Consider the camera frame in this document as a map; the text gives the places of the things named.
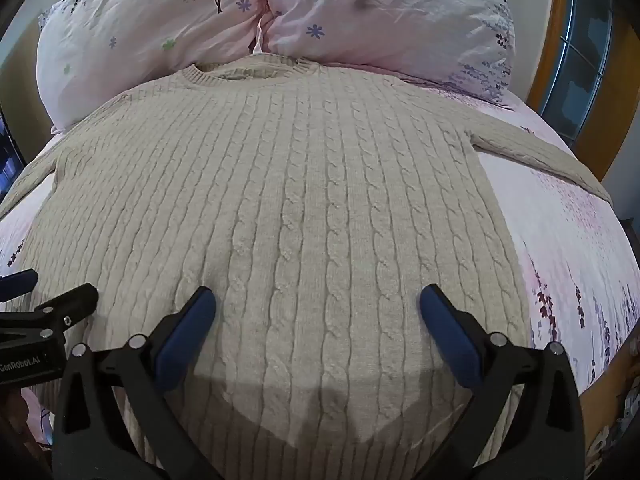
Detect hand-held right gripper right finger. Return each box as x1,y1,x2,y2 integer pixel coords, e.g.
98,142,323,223
419,284,586,480

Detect pink flower print pillow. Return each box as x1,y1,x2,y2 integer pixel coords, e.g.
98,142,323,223
262,0,517,107

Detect beige cable knit sweater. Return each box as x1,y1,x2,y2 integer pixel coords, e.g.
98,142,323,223
0,55,613,480

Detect dark object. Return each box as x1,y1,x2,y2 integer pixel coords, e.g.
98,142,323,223
0,110,27,202

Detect pink floral bed sheet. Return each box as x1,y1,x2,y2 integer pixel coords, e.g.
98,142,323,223
0,62,640,480

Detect pink tree print pillow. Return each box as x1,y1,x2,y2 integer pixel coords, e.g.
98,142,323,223
37,0,271,131

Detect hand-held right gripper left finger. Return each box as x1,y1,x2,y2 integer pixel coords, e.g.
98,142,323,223
50,286,221,480

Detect wooden framed glass door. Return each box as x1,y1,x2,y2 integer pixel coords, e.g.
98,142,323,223
527,0,637,181

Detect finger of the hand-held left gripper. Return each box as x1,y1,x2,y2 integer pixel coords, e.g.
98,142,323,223
0,269,40,303
0,283,99,356

